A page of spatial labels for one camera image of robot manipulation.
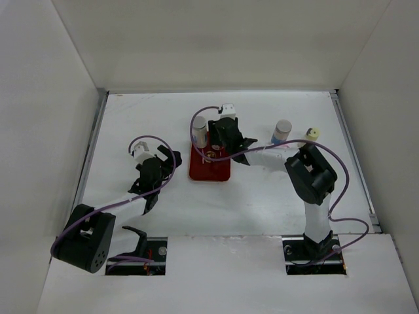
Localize blue label silver cap bottle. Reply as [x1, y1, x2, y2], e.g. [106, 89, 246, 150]
[270, 119, 292, 144]

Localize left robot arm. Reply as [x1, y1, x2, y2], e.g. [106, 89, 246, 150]
[50, 145, 182, 273]

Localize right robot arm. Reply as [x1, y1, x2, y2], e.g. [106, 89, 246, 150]
[208, 118, 337, 259]

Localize yellow cap condiment bottle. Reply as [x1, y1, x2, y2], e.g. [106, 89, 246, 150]
[305, 128, 320, 142]

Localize red tray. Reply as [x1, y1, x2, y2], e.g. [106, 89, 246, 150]
[189, 143, 231, 182]

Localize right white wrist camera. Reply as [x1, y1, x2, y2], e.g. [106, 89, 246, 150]
[218, 103, 236, 120]

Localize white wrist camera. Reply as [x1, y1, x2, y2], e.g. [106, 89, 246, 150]
[218, 103, 236, 120]
[130, 141, 154, 164]

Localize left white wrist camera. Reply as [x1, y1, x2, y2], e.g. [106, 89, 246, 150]
[130, 141, 154, 164]

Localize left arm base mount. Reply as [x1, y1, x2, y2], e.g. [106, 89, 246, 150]
[105, 225, 168, 276]

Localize left aluminium frame rail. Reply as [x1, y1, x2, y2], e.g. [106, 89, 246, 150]
[73, 88, 109, 206]

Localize aluminium frame rail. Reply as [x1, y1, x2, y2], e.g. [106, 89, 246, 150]
[73, 88, 109, 206]
[329, 90, 382, 234]

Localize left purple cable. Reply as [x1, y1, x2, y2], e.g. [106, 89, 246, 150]
[50, 135, 183, 262]

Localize purple cable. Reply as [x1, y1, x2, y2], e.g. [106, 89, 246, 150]
[50, 135, 183, 262]
[189, 105, 376, 256]

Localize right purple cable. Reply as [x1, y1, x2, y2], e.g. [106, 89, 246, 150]
[189, 105, 376, 256]

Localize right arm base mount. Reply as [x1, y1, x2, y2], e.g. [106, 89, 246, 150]
[282, 231, 346, 275]

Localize right aluminium frame rail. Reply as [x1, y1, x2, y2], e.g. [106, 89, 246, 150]
[329, 90, 382, 234]

